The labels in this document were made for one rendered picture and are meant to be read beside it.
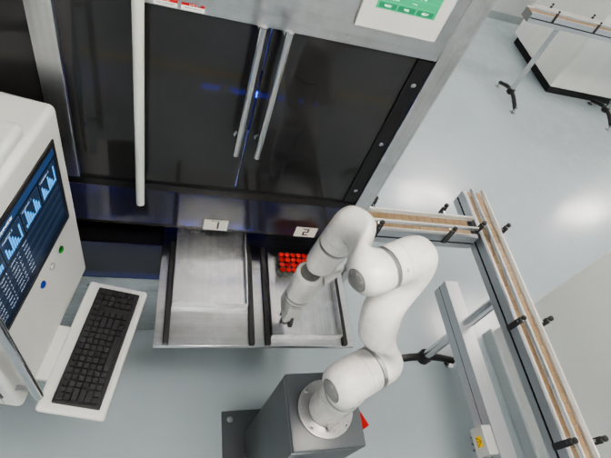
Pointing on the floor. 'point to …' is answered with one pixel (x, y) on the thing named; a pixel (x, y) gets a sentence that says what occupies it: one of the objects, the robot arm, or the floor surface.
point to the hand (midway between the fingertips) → (285, 315)
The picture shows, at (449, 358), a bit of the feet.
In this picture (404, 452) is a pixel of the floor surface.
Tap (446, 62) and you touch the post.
